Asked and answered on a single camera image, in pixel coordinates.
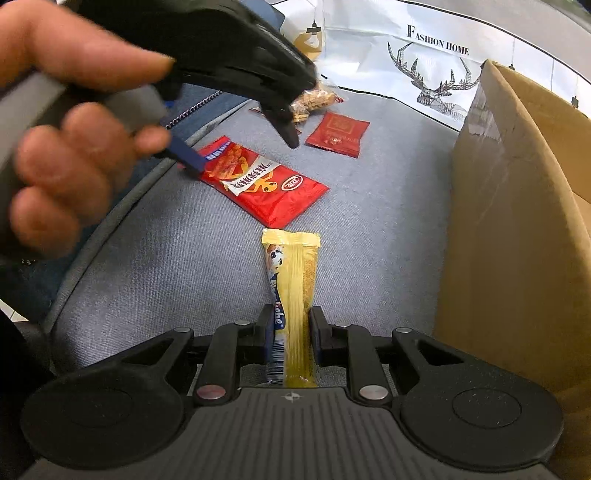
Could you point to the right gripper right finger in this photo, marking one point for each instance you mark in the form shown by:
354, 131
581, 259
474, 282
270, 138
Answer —
352, 348

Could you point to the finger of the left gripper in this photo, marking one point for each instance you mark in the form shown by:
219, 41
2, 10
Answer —
182, 153
280, 116

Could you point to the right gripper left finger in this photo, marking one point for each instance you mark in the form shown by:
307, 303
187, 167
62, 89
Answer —
223, 354

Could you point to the red peanut snack bag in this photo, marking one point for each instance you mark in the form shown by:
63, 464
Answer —
325, 94

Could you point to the red orange spicy snack packet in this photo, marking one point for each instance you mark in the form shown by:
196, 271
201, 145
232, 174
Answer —
269, 191

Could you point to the yellow Alpenliebe candy bar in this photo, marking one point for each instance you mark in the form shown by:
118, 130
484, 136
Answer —
291, 265

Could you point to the person left hand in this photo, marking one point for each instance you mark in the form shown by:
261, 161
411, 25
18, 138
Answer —
72, 171

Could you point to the red square snack packet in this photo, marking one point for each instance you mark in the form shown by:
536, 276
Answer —
339, 134

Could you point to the brown cardboard box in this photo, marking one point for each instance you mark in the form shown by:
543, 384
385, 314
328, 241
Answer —
515, 289

